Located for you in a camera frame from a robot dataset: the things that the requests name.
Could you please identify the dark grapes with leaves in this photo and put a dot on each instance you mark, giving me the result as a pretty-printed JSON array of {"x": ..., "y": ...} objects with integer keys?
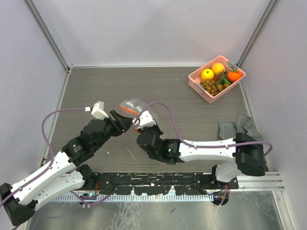
[{"x": 221, "y": 79}]

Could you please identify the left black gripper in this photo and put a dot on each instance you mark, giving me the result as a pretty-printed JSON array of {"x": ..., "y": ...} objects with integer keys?
[{"x": 124, "y": 122}]

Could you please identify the orange fruit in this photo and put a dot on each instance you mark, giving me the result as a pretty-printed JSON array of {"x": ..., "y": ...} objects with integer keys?
[{"x": 218, "y": 68}]

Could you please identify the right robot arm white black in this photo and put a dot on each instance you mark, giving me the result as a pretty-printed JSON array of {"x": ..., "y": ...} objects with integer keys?
[{"x": 241, "y": 155}]

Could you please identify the grey slotted cable duct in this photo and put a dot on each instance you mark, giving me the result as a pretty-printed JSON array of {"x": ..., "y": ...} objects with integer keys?
[{"x": 171, "y": 197}]

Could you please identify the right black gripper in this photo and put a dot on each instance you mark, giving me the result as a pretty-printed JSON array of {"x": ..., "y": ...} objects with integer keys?
[{"x": 152, "y": 127}]

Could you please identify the yellow lemon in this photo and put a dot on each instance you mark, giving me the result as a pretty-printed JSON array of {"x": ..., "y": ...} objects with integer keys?
[{"x": 207, "y": 74}]

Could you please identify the grey cloth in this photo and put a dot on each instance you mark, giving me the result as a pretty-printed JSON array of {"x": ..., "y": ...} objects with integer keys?
[{"x": 243, "y": 124}]

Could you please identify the pink plastic basket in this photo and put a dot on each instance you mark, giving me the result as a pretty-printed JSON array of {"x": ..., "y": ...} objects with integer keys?
[{"x": 195, "y": 78}]

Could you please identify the clear zip bag orange zipper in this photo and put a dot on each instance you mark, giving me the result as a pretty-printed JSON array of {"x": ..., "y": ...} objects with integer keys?
[{"x": 133, "y": 108}]

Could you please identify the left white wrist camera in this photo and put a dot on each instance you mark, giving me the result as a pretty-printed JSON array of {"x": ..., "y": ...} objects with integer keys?
[{"x": 97, "y": 110}]

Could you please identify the red-orange persimmon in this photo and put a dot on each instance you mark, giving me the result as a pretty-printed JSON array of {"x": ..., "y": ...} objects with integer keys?
[{"x": 233, "y": 76}]

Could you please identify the brown longan bunch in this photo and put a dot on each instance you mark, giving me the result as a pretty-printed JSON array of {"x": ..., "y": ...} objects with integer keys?
[{"x": 212, "y": 88}]

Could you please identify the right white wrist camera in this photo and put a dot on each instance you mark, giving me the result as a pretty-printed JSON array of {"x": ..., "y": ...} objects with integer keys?
[{"x": 144, "y": 121}]

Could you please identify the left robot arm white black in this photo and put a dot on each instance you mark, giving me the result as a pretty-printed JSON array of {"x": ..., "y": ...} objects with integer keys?
[{"x": 65, "y": 171}]

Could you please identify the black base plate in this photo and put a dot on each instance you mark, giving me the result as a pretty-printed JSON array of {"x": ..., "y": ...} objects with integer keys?
[{"x": 125, "y": 183}]

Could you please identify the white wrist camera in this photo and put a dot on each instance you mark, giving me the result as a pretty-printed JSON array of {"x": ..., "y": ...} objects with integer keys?
[
  {"x": 97, "y": 110},
  {"x": 144, "y": 121}
]

